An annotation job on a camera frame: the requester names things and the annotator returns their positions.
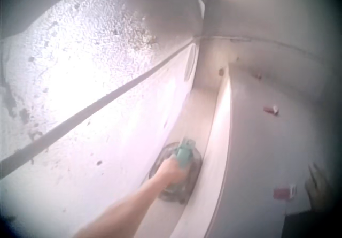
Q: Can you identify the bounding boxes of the person's left hand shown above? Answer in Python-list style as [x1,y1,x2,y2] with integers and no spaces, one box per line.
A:
[157,154,188,190]

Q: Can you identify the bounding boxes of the green disc sander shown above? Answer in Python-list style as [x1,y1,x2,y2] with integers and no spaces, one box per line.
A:
[147,138,203,204]

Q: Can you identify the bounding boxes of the red and white carton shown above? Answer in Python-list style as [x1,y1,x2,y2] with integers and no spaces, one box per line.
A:
[273,183,297,199]

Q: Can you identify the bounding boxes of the tan blurred object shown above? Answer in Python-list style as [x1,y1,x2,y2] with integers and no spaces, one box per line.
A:
[304,164,333,213]

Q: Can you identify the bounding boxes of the dark cable along wall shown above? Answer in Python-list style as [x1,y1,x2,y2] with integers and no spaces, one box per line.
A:
[0,40,195,180]

